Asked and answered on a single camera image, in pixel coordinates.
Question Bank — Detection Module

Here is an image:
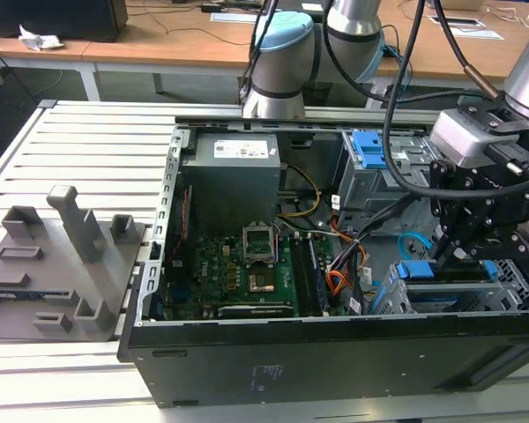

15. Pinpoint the black arm base cable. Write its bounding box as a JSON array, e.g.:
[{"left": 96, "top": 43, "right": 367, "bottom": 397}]
[{"left": 237, "top": 0, "right": 279, "bottom": 106}]

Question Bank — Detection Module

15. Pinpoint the black graphics card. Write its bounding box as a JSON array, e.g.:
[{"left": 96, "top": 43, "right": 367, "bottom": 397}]
[{"left": 217, "top": 301, "right": 294, "bottom": 319}]

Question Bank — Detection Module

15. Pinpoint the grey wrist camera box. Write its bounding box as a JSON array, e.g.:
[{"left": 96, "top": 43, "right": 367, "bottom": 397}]
[{"left": 428, "top": 108, "right": 521, "bottom": 169}]

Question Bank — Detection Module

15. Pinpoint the white paper sheet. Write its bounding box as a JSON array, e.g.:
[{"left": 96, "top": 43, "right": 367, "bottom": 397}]
[
  {"left": 449, "top": 26, "right": 504, "bottom": 42},
  {"left": 210, "top": 11, "right": 257, "bottom": 24}
]

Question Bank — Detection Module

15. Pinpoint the black open PC case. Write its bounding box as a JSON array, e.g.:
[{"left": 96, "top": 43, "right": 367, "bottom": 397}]
[{"left": 116, "top": 115, "right": 529, "bottom": 409}]

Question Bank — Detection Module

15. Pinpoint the hard disk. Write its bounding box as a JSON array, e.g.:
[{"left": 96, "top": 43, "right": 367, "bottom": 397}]
[{"left": 391, "top": 258, "right": 499, "bottom": 312}]

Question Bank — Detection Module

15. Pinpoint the blue disk wire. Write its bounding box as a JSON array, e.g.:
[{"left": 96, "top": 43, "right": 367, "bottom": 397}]
[{"left": 397, "top": 230, "right": 434, "bottom": 266}]

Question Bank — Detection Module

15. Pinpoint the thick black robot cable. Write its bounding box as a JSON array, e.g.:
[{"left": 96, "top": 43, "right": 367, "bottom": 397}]
[{"left": 382, "top": 0, "right": 435, "bottom": 196}]

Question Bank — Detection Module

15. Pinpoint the black box on desk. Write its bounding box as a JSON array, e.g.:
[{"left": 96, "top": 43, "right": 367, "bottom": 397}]
[{"left": 0, "top": 0, "right": 130, "bottom": 43}]

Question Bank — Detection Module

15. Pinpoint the metal socket cover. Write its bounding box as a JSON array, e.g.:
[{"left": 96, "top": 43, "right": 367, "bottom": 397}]
[{"left": 242, "top": 223, "right": 278, "bottom": 266}]

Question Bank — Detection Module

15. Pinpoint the grey parts rack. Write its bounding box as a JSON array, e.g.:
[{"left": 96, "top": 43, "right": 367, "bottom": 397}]
[{"left": 0, "top": 184, "right": 149, "bottom": 343}]

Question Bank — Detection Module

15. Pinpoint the wooden desk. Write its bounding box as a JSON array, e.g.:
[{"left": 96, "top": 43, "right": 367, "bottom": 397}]
[
  {"left": 0, "top": 17, "right": 94, "bottom": 67},
  {"left": 81, "top": 0, "right": 529, "bottom": 85}
]

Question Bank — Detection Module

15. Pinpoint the thin red wire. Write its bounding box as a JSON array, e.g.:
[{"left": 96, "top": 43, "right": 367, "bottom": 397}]
[{"left": 164, "top": 184, "right": 194, "bottom": 266}]

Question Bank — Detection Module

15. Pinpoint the crumpled white paper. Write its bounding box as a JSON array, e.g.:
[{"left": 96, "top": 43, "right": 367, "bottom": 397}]
[{"left": 18, "top": 25, "right": 66, "bottom": 52}]

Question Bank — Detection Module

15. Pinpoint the grey power supply unit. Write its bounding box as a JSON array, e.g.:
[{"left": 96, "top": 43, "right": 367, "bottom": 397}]
[{"left": 178, "top": 131, "right": 284, "bottom": 224}]

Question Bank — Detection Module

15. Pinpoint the blue network cable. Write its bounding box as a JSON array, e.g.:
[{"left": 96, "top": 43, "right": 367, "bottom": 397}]
[{"left": 385, "top": 45, "right": 414, "bottom": 96}]

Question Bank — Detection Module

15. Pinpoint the black cable with brown plug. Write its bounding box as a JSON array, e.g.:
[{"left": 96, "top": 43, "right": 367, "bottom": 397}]
[{"left": 430, "top": 0, "right": 500, "bottom": 103}]

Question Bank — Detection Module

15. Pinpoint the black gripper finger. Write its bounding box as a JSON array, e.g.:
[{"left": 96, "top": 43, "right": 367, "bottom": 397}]
[
  {"left": 432, "top": 219, "right": 466, "bottom": 271},
  {"left": 460, "top": 223, "right": 513, "bottom": 260}
]

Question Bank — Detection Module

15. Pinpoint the yellow wire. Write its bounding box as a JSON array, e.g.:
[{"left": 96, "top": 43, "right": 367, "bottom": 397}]
[{"left": 276, "top": 163, "right": 322, "bottom": 219}]

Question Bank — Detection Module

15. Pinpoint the black disk wire bundle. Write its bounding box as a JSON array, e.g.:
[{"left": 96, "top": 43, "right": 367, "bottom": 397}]
[{"left": 329, "top": 189, "right": 433, "bottom": 277}]

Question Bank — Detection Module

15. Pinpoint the grey metal drive cage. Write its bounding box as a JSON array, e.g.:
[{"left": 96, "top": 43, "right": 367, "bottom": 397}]
[{"left": 337, "top": 129, "right": 442, "bottom": 224}]

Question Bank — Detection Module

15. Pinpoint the black RAM stick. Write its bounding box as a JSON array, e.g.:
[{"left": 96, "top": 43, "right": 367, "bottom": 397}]
[{"left": 307, "top": 234, "right": 329, "bottom": 315}]

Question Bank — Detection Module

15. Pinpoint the grey metal disk bay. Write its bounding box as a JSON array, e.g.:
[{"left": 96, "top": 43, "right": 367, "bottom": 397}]
[{"left": 364, "top": 257, "right": 529, "bottom": 316}]

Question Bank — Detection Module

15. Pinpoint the green motherboard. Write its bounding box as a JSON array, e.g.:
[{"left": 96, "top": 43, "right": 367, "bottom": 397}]
[{"left": 164, "top": 219, "right": 359, "bottom": 321}]

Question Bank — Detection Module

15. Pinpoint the blue plastic drive latch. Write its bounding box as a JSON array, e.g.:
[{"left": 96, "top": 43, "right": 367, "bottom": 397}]
[{"left": 352, "top": 129, "right": 399, "bottom": 171}]

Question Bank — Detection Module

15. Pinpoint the orange flat wire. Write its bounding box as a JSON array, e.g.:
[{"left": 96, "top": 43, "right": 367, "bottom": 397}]
[{"left": 326, "top": 246, "right": 359, "bottom": 301}]

